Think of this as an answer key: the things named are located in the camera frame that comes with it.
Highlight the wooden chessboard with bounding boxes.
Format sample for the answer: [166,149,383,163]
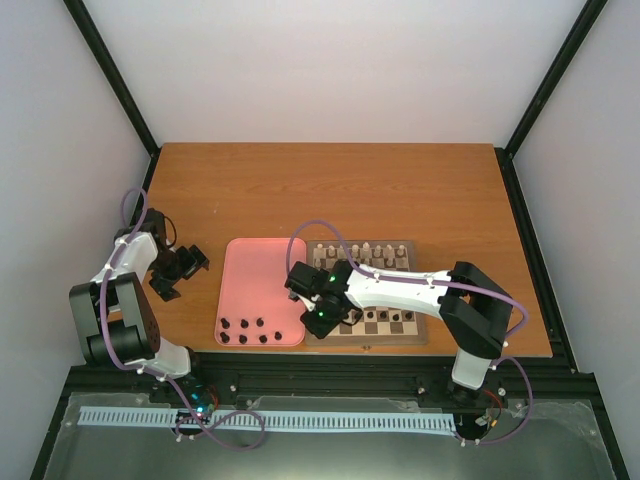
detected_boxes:
[305,248,427,349]

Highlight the light blue cable duct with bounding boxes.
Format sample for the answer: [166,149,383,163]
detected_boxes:
[77,406,456,436]

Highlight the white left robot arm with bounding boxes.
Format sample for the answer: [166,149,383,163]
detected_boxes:
[69,229,209,403]

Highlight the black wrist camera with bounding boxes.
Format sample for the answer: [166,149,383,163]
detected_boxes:
[284,261,329,300]
[133,208,177,248]

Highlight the pink plastic tray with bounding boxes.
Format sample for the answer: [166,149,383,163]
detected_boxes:
[214,238,306,348]

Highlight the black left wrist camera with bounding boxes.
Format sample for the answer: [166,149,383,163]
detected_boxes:
[133,208,177,248]

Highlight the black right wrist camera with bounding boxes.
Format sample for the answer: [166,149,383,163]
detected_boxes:
[284,261,329,300]

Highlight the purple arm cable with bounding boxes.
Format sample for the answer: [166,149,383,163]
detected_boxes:
[98,189,269,450]
[285,219,535,447]

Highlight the white chess pieces row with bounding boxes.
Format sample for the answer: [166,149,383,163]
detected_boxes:
[307,241,415,272]

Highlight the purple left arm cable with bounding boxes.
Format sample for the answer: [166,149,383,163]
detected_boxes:
[98,189,269,450]

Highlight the controller board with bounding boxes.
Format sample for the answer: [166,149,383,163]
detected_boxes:
[176,384,219,425]
[456,388,504,443]

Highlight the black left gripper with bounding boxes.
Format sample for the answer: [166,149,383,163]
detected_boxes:
[150,245,210,302]

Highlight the right controller board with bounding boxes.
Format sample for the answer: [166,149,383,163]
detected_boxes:
[456,388,504,443]

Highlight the left controller board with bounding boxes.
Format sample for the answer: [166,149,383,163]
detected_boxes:
[176,384,219,425]

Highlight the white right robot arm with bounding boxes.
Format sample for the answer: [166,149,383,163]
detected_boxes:
[285,260,521,390]

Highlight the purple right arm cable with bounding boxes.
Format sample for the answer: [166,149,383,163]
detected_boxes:
[285,219,535,447]

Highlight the black aluminium frame rail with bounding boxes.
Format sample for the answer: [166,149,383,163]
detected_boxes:
[67,349,599,416]

